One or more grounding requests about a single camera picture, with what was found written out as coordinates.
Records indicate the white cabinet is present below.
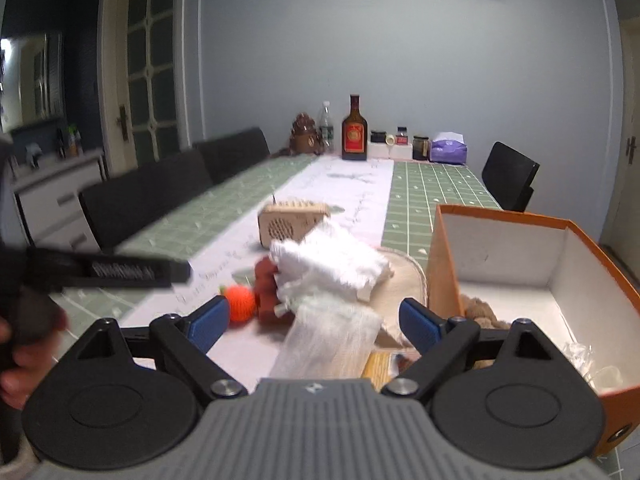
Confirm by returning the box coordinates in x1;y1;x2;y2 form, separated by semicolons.
11;151;109;257

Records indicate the green checked tablecloth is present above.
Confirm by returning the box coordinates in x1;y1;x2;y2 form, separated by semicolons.
47;152;623;480

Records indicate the red sponge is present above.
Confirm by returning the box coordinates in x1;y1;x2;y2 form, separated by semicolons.
252;256;293;325

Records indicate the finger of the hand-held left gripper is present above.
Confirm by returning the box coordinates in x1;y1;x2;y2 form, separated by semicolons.
25;247;194;292

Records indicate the beige satin-edged bib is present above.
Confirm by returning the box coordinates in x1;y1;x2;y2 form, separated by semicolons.
367;246;430;352

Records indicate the orange crochet ball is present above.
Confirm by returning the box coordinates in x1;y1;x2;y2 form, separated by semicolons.
219;285;259;329

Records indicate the glass panel door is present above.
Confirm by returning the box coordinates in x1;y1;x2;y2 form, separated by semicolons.
100;0;185;181

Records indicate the brown liquor bottle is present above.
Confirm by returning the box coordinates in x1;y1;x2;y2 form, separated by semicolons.
341;93;369;162

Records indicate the wooden radio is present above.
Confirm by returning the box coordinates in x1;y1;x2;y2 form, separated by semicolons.
257;198;332;251

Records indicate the white gauze cloth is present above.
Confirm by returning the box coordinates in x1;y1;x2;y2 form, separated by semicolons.
269;220;396;380

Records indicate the clear plastic bag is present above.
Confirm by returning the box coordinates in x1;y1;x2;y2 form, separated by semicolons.
559;341;627;392

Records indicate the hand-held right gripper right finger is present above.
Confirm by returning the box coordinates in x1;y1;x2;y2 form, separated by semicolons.
380;297;563;401

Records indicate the orange cardboard box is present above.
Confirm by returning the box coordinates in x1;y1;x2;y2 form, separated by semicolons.
427;204;640;461

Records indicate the person's left hand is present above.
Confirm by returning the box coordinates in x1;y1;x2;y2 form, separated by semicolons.
0;317;68;411

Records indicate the yellow satin cloth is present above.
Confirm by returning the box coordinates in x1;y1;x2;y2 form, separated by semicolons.
361;351;418;387

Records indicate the clear water bottle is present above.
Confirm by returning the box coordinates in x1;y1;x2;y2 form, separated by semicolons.
318;100;335;155

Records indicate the wall mirror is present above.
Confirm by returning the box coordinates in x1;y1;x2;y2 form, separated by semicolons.
0;29;67;134

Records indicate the brown bear figure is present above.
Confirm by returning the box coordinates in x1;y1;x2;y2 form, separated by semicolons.
289;111;325;157

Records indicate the black chair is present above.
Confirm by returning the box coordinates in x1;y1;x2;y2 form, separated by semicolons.
481;140;541;213
78;149;215;253
192;127;271;187

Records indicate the purple tissue pack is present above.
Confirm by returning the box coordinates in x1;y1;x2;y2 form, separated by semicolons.
429;131;469;165

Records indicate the brown plush toy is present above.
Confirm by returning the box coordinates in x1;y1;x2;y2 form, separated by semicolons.
459;294;512;332

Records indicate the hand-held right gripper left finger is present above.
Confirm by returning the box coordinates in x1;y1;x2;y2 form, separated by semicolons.
75;295;249;401

